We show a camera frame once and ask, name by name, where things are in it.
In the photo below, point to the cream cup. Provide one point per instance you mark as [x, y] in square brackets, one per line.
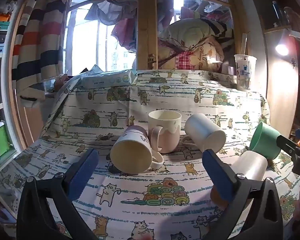
[251, 165]

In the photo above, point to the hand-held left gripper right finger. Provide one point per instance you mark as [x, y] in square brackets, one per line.
[221, 177]

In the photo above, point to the clip-on lamp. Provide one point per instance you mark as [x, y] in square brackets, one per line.
[283, 46]

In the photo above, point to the lavender and white cup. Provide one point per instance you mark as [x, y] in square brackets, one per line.
[131, 152]

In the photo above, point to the clear printed plastic cup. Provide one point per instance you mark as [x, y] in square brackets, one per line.
[244, 72]

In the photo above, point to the green cup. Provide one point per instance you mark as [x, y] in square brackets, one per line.
[263, 140]

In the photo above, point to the pink and cream mug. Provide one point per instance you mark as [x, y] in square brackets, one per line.
[168, 137]

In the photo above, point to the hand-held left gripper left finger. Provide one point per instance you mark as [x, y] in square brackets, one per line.
[83, 172]

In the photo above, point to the cat print tablecloth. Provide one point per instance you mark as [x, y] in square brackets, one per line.
[145, 100]

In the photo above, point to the pile of bedding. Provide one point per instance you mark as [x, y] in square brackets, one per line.
[197, 45]

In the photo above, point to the hanging clothes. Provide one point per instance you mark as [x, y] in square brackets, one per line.
[120, 17]

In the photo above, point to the wet wipes pack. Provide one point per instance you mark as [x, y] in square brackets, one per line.
[107, 79]

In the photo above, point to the striped hanging cloth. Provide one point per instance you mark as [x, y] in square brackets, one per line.
[40, 42]

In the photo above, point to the wooden post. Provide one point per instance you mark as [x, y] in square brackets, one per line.
[146, 30]

